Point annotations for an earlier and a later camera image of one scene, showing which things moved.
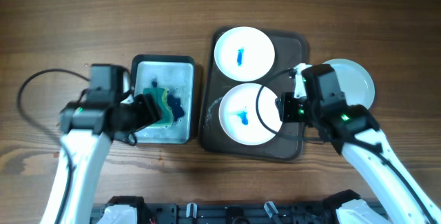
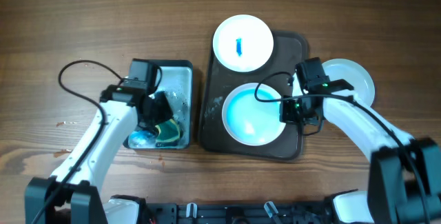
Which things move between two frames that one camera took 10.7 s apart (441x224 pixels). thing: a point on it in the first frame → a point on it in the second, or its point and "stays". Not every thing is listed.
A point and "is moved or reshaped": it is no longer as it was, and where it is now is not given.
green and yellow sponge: (167, 115) is moved or reshaped
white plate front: (354, 81) stays
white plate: (238, 116) stays
